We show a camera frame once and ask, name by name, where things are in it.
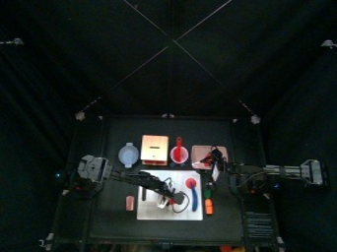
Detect light blue bowl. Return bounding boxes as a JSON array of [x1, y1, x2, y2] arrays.
[[118, 142, 140, 169]]

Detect pink square plate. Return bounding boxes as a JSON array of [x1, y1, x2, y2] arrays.
[[190, 145, 229, 170]]

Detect white cutting board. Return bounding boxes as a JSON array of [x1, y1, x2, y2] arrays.
[[135, 169, 205, 221]]

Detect red and blue spoon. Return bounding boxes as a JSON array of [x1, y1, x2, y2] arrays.
[[185, 177, 201, 213]]

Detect red measuring cup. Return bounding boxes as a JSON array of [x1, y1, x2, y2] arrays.
[[169, 136, 190, 165]]

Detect orange toy carrot green top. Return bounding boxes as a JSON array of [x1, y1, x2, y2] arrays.
[[203, 187, 214, 216]]

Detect wooden box with red base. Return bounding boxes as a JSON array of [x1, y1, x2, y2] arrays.
[[139, 134, 170, 166]]

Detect white label sticker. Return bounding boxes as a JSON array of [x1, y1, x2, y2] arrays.
[[245, 210, 274, 240]]

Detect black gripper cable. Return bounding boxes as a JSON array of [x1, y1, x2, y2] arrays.
[[170, 191, 193, 215]]

